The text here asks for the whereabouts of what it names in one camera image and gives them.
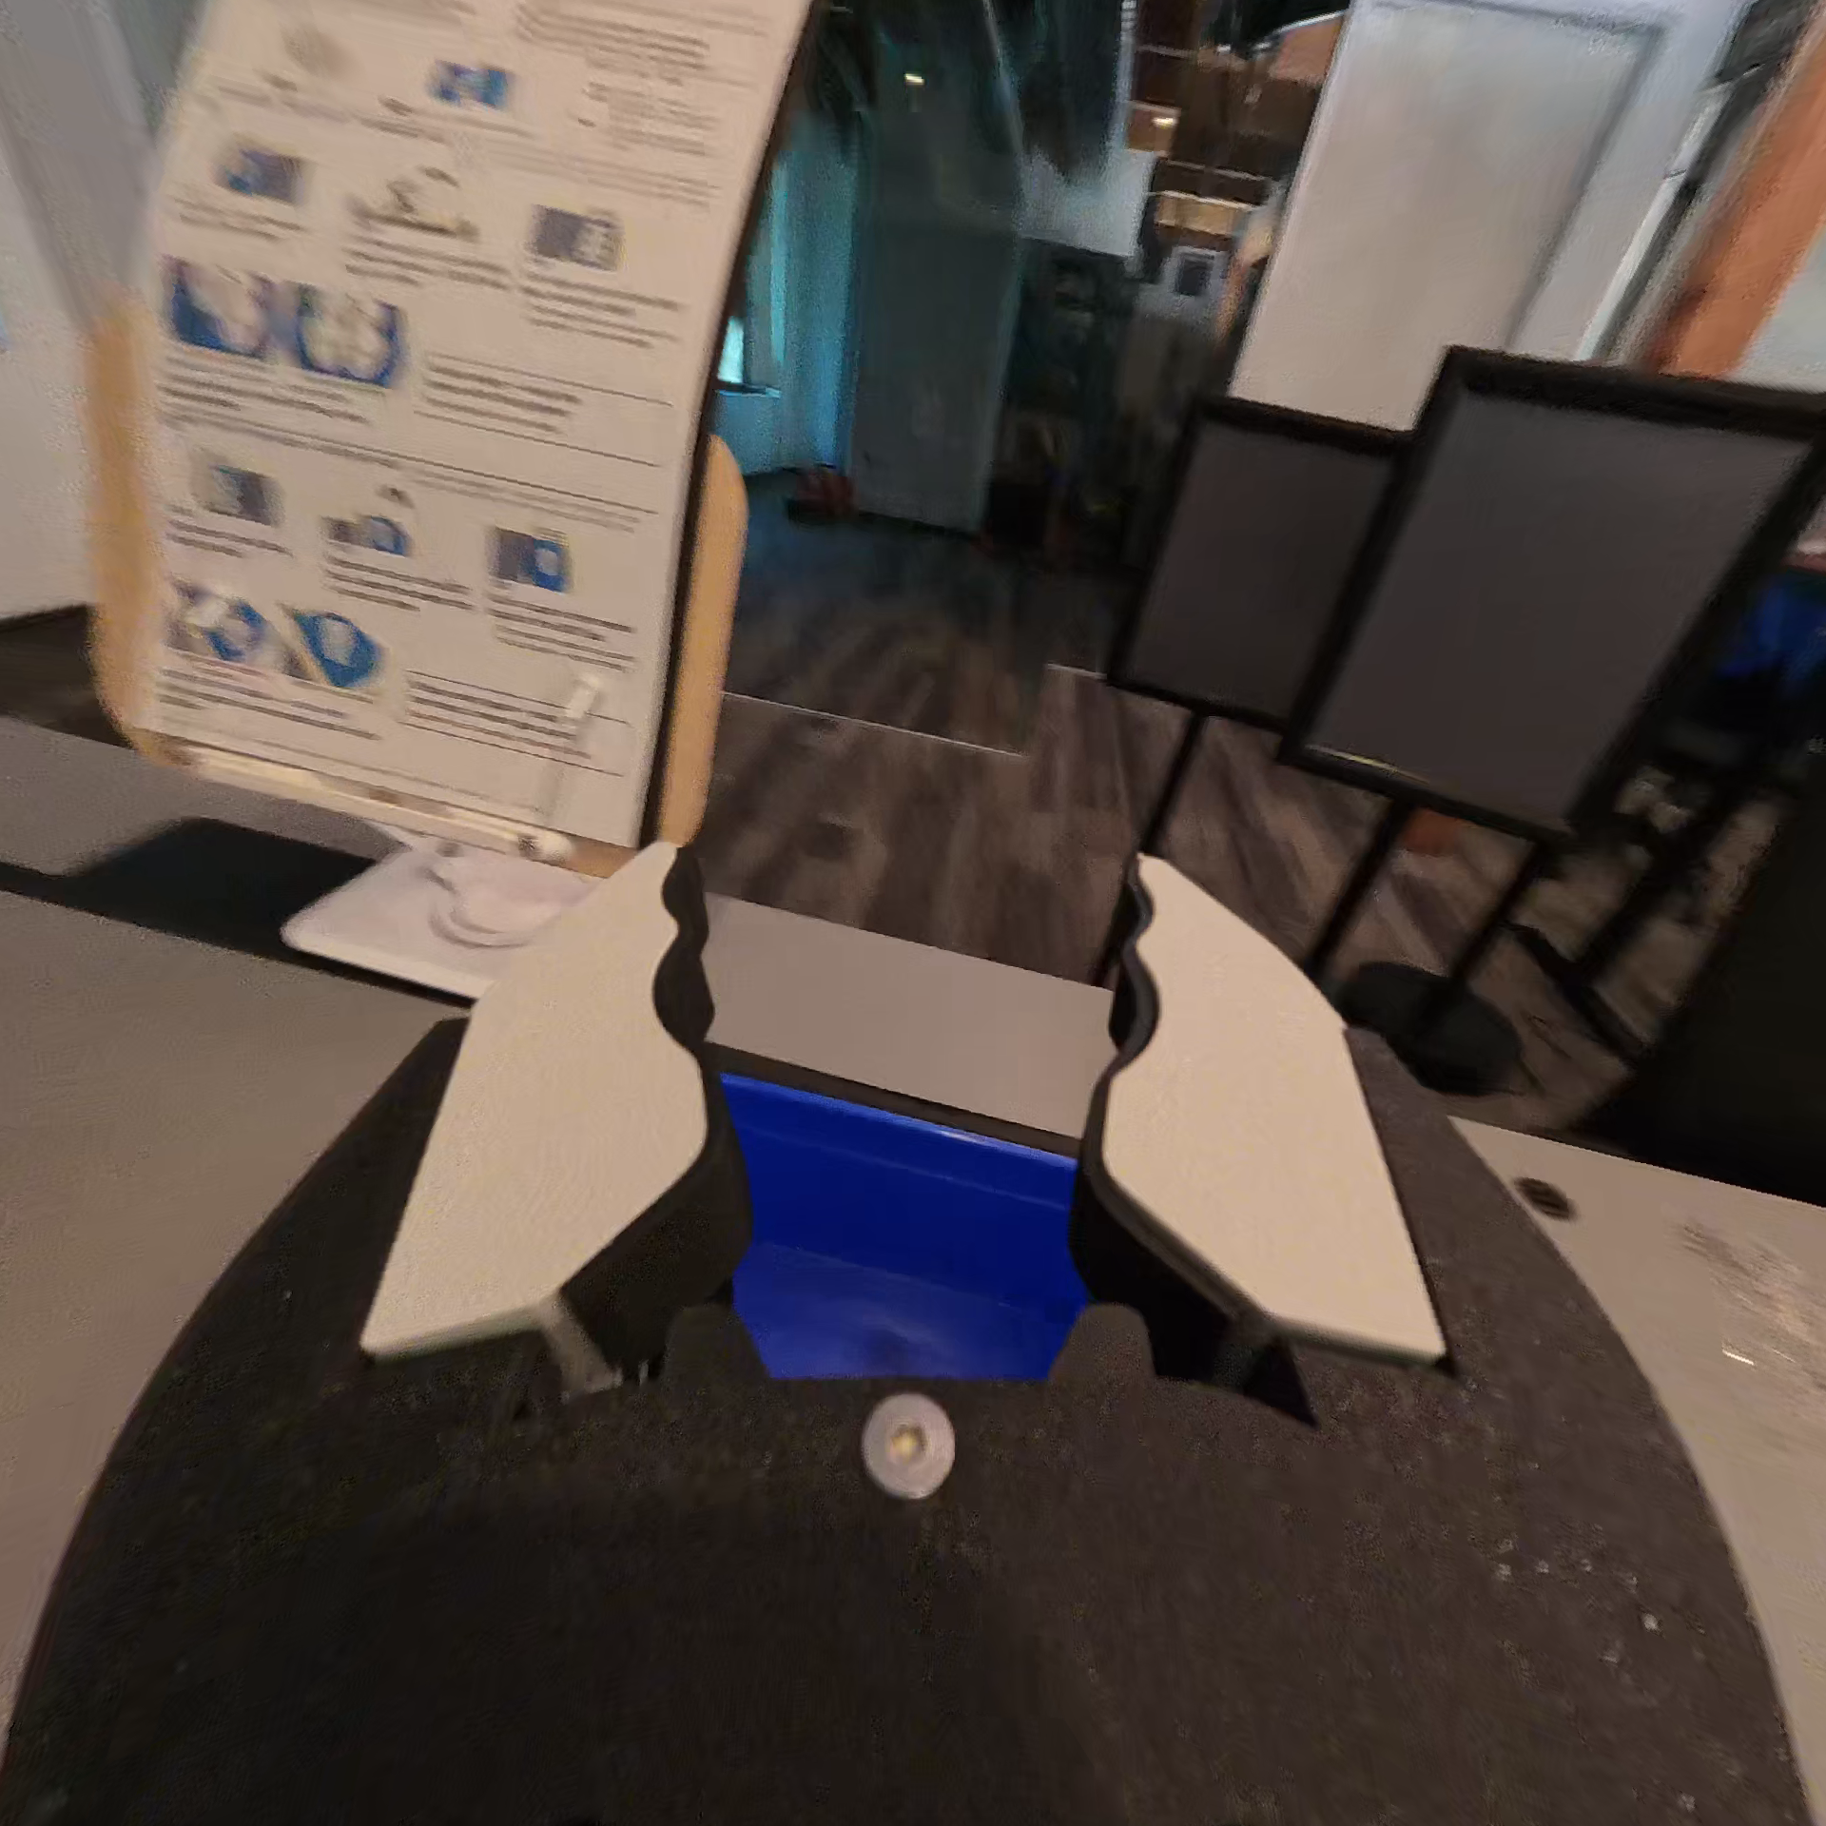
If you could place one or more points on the black office chair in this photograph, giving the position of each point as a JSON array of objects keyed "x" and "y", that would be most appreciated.
[{"x": 1740, "y": 1001}]

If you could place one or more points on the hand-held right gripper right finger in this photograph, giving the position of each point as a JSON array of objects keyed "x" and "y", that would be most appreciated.
[{"x": 1271, "y": 1170}]

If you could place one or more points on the round table grommet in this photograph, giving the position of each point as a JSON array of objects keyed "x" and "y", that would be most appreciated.
[{"x": 1544, "y": 1197}]

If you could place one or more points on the white board stand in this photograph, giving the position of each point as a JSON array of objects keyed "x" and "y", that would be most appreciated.
[{"x": 370, "y": 915}]

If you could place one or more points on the wooden instruction board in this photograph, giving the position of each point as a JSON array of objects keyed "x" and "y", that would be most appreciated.
[{"x": 429, "y": 371}]

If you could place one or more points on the blue plastic bin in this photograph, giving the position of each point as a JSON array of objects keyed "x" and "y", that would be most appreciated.
[{"x": 915, "y": 1229}]

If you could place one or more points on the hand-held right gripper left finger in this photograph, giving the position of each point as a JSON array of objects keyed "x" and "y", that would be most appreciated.
[{"x": 542, "y": 1143}]

